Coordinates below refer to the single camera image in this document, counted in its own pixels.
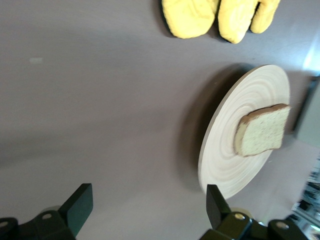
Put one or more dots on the brown bread toast slice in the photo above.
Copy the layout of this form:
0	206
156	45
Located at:
262	131

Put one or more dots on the yellow quilted oven mitt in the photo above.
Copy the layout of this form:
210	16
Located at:
237	20
190	17

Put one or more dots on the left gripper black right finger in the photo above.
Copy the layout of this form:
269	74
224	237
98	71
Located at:
220	215

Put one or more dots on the round wooden plate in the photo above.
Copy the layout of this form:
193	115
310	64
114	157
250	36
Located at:
232	170

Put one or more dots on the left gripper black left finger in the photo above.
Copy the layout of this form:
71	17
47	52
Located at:
77	210

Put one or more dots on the brown table cover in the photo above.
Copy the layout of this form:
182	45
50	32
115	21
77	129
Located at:
100	105

